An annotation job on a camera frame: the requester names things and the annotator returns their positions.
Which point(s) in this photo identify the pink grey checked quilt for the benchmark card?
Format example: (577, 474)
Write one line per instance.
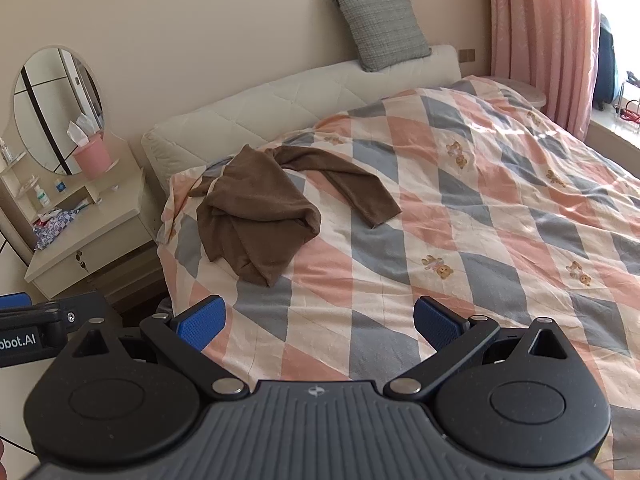
(475, 220)

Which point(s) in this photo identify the blue patterned cloth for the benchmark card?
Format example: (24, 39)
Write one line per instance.
(52, 227)

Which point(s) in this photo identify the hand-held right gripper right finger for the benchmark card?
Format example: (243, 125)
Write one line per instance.
(437, 325)

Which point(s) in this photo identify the dark blue bag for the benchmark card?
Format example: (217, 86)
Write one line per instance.
(606, 65)

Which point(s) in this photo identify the drawer keys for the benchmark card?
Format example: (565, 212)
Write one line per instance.
(82, 262)

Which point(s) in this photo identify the pink tissue holder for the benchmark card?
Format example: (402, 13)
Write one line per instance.
(92, 157)

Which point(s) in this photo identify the brown sweater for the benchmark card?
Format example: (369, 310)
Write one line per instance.
(250, 210)

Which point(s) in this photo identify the small bottle with blue label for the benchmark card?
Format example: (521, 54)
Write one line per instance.
(61, 186)

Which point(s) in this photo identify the round mirror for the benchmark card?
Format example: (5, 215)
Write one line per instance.
(50, 110)

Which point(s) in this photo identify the white dressing table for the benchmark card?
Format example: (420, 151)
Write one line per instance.
(100, 220)

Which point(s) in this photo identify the pink curtain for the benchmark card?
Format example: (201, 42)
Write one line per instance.
(540, 35)

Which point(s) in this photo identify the white bottle with green label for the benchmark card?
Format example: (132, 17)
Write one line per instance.
(42, 196)

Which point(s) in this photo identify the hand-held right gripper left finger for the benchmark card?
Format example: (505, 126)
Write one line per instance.
(202, 322)

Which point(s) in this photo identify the white padded headboard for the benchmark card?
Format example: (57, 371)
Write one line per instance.
(280, 105)

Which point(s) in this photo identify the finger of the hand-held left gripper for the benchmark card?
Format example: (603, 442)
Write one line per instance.
(14, 302)

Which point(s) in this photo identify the clear bottle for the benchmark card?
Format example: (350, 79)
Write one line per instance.
(4, 152)

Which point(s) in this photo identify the grey plaid pillow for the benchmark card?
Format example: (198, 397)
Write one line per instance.
(380, 27)

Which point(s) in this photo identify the wall switch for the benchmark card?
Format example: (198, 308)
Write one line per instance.
(466, 55)

